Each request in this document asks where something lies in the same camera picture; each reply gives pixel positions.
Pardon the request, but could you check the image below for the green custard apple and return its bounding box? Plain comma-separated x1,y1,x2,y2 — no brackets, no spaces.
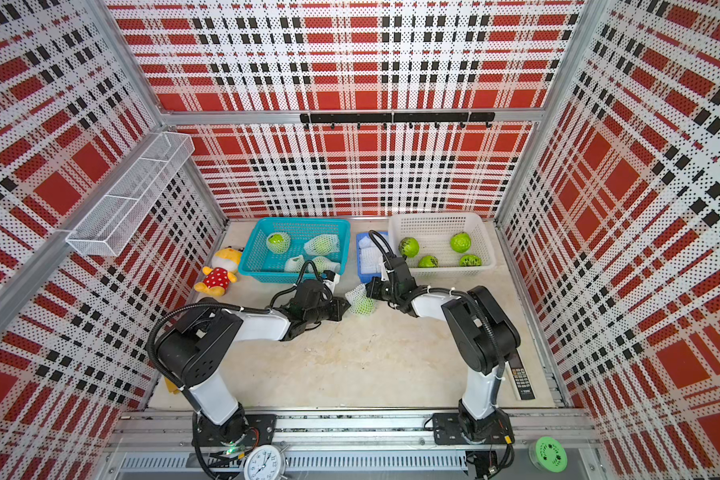
353,298,376,316
450,232,472,254
418,255,439,269

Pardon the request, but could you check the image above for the white foam net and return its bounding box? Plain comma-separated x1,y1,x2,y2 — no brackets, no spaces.
284,255,306,273
345,284,376,316

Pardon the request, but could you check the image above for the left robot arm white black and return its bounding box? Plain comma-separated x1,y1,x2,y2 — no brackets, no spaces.
145,260,350,441

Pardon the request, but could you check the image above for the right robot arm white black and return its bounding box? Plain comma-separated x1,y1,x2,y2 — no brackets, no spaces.
366,230,521,445

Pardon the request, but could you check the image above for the stack of white foam nets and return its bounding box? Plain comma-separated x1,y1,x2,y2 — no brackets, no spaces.
356,233,383,275

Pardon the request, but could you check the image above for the sleeved custard apple front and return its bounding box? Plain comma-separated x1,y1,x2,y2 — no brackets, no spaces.
312,256,341,274

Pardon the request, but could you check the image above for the sleeved custard apple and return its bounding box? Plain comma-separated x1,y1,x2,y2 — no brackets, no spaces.
312,256,341,274
266,232,291,255
304,234,341,256

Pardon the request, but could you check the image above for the dark-spotted custard apple front left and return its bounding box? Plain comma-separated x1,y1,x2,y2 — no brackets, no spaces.
398,237,420,258

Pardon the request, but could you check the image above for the dark-spotted custard apple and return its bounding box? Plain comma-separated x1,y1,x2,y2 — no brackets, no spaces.
398,237,420,258
459,254,483,268

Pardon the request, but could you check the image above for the sleeved custard apple right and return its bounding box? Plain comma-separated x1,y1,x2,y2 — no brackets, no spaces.
304,234,341,256

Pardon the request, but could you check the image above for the sleeved custard apple left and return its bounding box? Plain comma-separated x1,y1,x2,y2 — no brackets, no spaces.
266,232,291,255

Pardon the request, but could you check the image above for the dark-spotted custard apple front right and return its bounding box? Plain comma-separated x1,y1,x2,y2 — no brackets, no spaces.
459,254,483,268

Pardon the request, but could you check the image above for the blue plastic tray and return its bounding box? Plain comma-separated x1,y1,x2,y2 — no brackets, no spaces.
357,260,386,283

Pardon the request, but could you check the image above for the white perforated plastic basket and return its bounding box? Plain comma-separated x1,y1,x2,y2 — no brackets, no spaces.
388,212,497,277

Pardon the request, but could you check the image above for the teal plastic basket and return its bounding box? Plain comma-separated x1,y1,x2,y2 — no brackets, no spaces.
239,217,351,283

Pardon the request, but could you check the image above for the yellow red plush toy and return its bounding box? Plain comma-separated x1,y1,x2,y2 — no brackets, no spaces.
194,247,242,297

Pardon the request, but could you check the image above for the remote control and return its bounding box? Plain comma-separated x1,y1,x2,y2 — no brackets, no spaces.
508,351,536,401

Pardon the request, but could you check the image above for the yellow block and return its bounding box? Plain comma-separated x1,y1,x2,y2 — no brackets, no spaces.
163,377,181,395

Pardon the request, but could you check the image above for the round pressure gauge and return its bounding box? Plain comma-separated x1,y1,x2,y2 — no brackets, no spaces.
242,445,286,480

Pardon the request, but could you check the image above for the green tape spool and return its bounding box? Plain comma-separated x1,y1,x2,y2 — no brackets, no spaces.
528,436,568,474

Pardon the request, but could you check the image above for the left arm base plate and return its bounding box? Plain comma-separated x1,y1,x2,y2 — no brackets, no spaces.
192,412,277,450

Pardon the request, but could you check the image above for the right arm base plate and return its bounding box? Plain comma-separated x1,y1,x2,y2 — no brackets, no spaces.
433,410,515,445

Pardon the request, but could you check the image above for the black hook rail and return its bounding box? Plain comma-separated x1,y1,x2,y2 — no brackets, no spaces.
299,111,496,128

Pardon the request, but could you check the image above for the wire mesh wall shelf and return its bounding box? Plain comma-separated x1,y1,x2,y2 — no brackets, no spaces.
66,132,194,257

